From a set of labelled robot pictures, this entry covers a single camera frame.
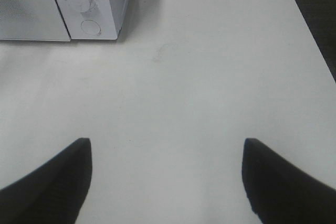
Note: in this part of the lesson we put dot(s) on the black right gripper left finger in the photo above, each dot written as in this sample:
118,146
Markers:
52,193

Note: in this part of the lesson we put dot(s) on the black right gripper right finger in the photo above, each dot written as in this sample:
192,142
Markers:
279,192

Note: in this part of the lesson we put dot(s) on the white microwave door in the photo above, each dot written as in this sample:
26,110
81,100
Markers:
32,20

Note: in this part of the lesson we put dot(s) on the white microwave knob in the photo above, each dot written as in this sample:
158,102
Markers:
81,6

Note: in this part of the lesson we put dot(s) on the white microwave oven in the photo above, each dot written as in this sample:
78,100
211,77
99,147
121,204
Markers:
105,3

